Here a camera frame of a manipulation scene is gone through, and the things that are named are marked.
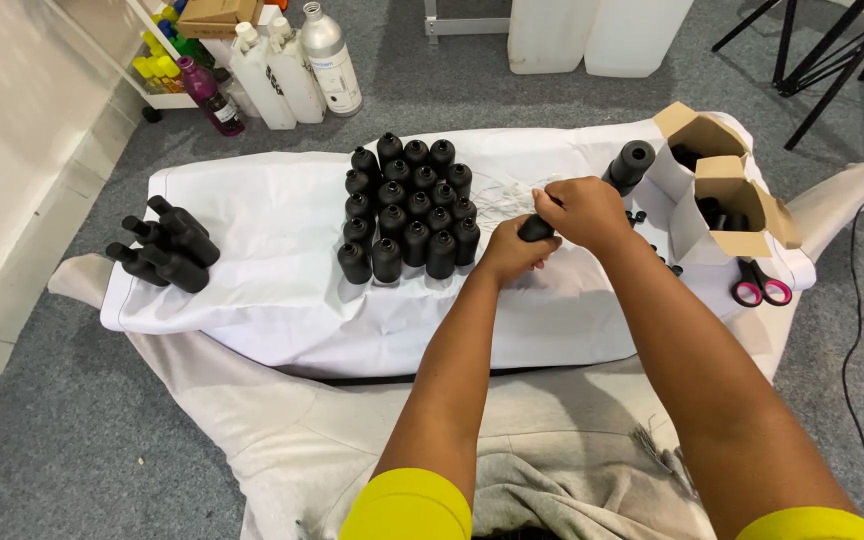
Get person's right hand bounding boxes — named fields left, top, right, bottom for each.
left=531, top=175, right=634, bottom=255

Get person's left hand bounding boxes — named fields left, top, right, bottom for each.
left=475, top=213, right=563, bottom=291

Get black plastic bottle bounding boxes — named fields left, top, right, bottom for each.
left=516, top=214, right=558, bottom=243
left=137, top=243, right=211, bottom=294
left=157, top=212, right=222, bottom=269
left=121, top=215, right=174, bottom=250
left=105, top=241, right=171, bottom=288
left=146, top=194, right=210, bottom=238

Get pile of clear plastic strips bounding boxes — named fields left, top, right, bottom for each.
left=469, top=172, right=564, bottom=232

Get black cylinder with end hole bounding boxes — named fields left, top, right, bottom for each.
left=601, top=139, right=657, bottom=198

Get cluster of black bottles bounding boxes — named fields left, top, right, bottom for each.
left=336, top=132, right=483, bottom=287

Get white cardboard box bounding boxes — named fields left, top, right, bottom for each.
left=645, top=101, right=753, bottom=205
left=668, top=154, right=803, bottom=267

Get white plastic jerrycan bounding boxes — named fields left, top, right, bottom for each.
left=507, top=0, right=603, bottom=76
left=584, top=0, right=696, bottom=79

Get heap of black caps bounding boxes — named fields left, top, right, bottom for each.
left=695, top=195, right=751, bottom=233

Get pink and black scissors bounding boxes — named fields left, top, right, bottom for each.
left=730, top=257, right=794, bottom=309

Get silver aluminium bottle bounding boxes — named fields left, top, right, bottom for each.
left=298, top=1, right=365, bottom=119

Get white cloth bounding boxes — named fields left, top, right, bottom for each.
left=99, top=111, right=818, bottom=380

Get white bottle with cap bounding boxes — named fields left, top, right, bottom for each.
left=267, top=15, right=327, bottom=126
left=229, top=21, right=299, bottom=132

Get person's right leg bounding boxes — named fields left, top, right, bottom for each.
left=612, top=162, right=864, bottom=540

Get yellow left sleeve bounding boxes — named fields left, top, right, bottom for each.
left=338, top=468, right=474, bottom=540

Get yellow sleeve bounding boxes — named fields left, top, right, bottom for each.
left=338, top=468, right=474, bottom=540
left=735, top=505, right=864, bottom=540

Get black tripod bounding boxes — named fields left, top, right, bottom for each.
left=711, top=0, right=864, bottom=152

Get clear bottle with grey cap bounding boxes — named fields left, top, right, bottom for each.
left=213, top=66, right=262, bottom=119

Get purple bottle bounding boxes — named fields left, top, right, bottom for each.
left=176, top=55, right=247, bottom=138

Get brown cardboard box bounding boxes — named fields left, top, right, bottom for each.
left=174, top=0, right=266, bottom=41

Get yellow right sleeve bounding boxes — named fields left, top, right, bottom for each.
left=735, top=505, right=864, bottom=540

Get white shelf cart with bottles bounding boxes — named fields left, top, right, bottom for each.
left=123, top=0, right=216, bottom=125

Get grey metal frame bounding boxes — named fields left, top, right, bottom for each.
left=423, top=0, right=512, bottom=45

